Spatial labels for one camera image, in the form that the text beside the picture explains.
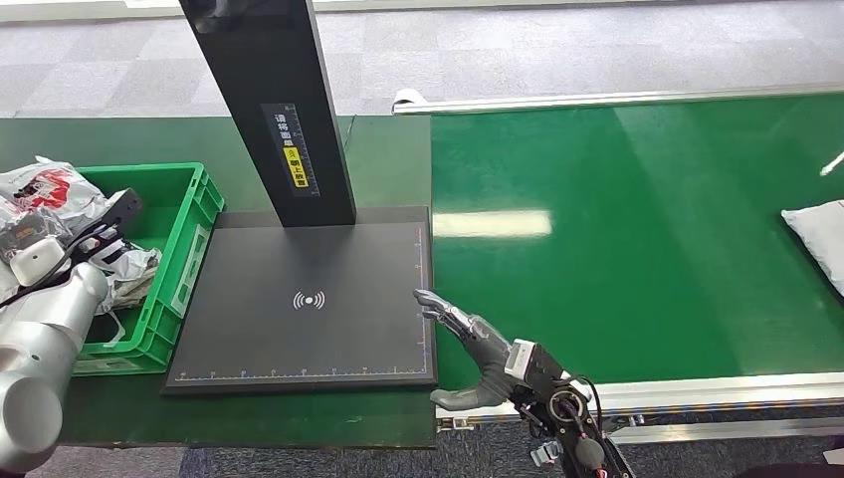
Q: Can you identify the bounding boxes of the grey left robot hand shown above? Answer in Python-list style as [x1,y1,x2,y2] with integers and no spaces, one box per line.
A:
[79,188,144,263]

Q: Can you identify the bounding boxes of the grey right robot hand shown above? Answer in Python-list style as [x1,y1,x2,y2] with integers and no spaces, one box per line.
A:
[413,289,517,408]

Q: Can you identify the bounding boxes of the grey poly mailer with red print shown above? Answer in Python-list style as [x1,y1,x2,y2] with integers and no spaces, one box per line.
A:
[0,155,163,349]

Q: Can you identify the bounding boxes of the green conveyor belt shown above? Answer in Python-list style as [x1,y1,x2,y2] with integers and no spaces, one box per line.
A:
[430,92,844,391]

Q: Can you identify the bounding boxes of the green plastic crate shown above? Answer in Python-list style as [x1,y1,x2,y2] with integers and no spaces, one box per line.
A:
[71,162,227,377]

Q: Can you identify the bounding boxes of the black scanner platform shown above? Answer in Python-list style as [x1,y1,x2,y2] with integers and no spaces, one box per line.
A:
[161,206,440,395]

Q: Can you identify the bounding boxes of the black scanner column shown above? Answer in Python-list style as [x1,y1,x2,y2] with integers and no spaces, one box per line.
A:
[179,0,358,229]

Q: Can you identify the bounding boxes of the white roller end cap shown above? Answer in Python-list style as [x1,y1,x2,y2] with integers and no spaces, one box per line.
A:
[392,89,429,116]

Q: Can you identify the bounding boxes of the dark object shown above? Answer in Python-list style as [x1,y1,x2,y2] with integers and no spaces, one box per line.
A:
[732,461,844,478]

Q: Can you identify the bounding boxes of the plain white poly mailer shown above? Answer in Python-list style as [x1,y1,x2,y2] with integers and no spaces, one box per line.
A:
[780,199,844,298]

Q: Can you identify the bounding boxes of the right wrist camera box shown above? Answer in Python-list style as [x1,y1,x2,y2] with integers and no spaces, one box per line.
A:
[504,338,575,400]

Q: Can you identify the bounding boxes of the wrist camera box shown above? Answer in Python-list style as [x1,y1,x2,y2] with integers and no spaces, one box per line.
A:
[9,237,69,287]
[504,338,575,400]

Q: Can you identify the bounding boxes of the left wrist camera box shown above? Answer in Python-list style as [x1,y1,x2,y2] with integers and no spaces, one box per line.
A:
[9,237,69,287]

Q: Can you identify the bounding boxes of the grey metal conveyor bracket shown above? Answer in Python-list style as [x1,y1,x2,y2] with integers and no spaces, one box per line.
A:
[530,438,563,468]

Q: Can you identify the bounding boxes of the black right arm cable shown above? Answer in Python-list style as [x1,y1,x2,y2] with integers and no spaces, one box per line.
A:
[571,375,606,440]

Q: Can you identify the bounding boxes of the aluminium conveyor side rail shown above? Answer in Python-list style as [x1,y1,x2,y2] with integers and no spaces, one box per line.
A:
[392,82,844,118]
[435,372,844,425]

